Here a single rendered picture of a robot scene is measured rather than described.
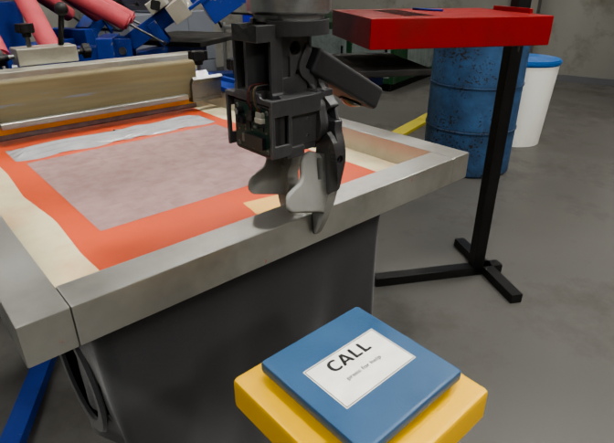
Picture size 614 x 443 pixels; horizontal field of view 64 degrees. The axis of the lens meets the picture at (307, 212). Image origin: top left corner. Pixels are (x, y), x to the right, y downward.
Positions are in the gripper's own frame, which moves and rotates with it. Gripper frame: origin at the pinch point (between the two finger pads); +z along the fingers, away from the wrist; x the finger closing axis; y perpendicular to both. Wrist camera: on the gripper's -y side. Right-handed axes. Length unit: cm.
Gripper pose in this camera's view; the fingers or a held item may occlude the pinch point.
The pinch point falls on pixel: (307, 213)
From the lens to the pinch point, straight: 53.7
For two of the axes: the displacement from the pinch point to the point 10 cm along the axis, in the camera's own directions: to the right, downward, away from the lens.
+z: 0.0, 9.0, 4.3
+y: -7.5, 2.9, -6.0
